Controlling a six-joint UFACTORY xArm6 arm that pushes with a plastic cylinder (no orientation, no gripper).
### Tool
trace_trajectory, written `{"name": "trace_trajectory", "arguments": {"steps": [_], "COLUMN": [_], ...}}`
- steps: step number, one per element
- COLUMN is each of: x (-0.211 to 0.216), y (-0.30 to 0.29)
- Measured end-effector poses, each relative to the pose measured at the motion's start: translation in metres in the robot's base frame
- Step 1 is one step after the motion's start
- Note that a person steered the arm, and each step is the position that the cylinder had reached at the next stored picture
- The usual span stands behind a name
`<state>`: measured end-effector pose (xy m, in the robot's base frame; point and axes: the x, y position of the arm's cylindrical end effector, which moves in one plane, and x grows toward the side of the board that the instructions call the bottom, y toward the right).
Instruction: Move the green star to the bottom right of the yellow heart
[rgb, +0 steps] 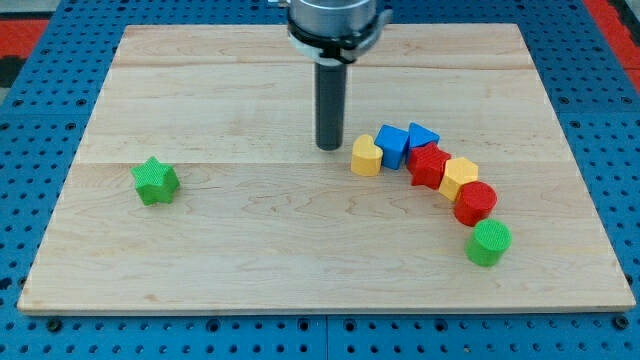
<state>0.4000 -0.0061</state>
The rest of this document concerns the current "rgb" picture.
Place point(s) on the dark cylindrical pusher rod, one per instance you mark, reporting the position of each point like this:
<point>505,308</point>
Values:
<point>330,96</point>

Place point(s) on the green star block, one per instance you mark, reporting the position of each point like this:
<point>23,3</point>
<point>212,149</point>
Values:
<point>155,182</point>

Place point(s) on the yellow heart block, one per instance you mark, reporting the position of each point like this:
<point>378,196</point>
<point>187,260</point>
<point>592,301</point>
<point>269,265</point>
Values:
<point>366,156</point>

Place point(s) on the red star block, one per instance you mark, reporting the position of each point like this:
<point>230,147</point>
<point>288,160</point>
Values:
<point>427,164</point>

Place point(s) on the blue cube block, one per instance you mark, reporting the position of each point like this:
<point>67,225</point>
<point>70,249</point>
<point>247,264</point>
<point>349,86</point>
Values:
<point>394,144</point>

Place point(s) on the blue triangle block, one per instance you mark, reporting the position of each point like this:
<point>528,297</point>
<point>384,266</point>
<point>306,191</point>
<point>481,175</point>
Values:
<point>420,136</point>

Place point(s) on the light wooden board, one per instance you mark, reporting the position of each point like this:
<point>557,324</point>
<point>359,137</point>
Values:
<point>264,222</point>

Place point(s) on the yellow hexagon block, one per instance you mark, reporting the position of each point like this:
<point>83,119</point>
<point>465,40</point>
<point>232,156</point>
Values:
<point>457,172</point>

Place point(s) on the red cylinder block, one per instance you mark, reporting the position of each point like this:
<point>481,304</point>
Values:
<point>475,202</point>

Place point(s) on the green cylinder block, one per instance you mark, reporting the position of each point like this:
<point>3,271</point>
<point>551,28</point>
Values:
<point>488,242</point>

